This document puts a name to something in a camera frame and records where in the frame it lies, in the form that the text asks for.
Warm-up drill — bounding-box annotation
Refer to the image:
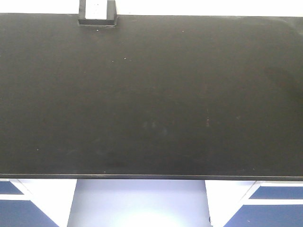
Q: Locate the black countertop outlet box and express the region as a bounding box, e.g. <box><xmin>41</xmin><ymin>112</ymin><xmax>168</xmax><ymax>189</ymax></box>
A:
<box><xmin>78</xmin><ymin>0</ymin><xmax>117</xmax><ymax>26</ymax></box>

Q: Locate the blue bench cabinet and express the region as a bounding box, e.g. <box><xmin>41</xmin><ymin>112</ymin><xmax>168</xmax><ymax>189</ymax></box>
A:
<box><xmin>205</xmin><ymin>180</ymin><xmax>303</xmax><ymax>227</ymax></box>
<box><xmin>0</xmin><ymin>179</ymin><xmax>77</xmax><ymax>227</ymax></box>

